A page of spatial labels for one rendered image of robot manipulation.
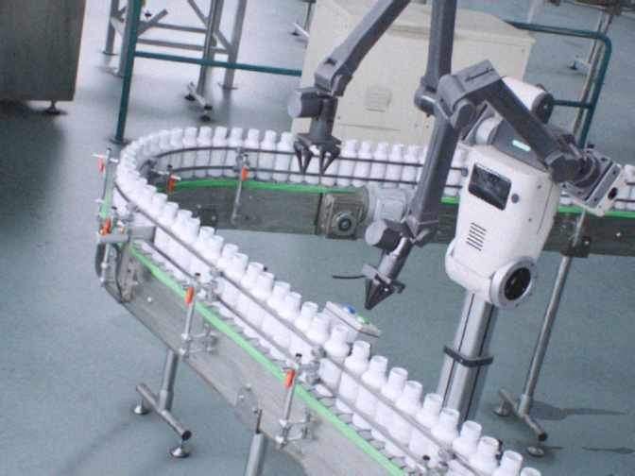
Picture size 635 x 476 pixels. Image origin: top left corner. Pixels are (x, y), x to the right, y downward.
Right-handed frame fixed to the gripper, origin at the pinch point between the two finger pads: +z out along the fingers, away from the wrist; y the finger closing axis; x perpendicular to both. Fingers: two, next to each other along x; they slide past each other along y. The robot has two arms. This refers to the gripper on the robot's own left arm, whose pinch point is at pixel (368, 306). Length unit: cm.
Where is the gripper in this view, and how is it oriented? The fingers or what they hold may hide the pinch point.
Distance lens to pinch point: 311.0
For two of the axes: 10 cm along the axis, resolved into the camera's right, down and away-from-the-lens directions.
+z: -4.6, 8.8, 1.2
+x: 6.8, 2.5, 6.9
